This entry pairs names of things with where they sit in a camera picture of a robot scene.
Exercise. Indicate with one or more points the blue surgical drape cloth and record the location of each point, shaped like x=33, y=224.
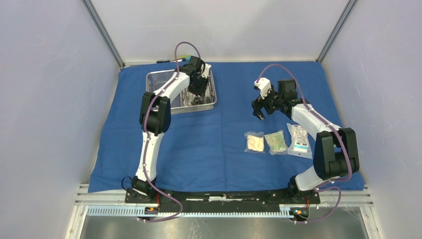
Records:
x=205, y=151

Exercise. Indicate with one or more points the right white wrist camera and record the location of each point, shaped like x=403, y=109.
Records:
x=264, y=86

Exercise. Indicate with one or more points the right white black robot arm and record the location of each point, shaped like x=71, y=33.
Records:
x=335, y=155

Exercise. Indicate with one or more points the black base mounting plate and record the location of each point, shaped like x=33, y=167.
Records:
x=247, y=201

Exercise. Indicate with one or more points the stainless steel instrument tray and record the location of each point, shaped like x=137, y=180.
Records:
x=185, y=91

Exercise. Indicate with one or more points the white blue box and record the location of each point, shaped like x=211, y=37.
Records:
x=300, y=145

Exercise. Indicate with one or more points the wire mesh steel basket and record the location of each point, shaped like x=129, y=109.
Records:
x=155, y=80

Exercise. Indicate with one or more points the green printed packet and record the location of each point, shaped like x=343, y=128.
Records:
x=276, y=142

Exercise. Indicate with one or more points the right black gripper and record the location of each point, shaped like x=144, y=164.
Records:
x=258, y=104

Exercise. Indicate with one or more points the steel surgical scissors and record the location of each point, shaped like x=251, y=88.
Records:
x=194, y=100

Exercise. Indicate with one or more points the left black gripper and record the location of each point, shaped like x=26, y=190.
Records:
x=201, y=91

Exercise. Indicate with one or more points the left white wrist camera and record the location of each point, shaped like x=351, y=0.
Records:
x=206, y=71

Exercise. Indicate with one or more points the beige gauze packet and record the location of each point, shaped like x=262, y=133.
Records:
x=254, y=142

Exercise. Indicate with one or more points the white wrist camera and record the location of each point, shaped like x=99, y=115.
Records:
x=206, y=71
x=264, y=86

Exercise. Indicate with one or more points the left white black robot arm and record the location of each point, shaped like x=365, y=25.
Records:
x=155, y=118

